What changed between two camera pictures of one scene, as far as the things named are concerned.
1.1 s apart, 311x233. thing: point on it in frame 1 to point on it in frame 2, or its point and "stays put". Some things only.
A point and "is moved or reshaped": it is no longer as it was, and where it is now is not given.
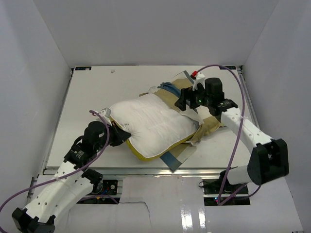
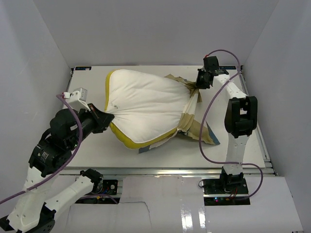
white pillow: [156, 125] is moved or reshaped
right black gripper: [188, 93] to [200, 84]
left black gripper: [120, 134] to [101, 119]
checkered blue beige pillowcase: [210, 124] to [186, 125]
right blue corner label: [229, 67] stays put
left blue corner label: [83, 68] stays put
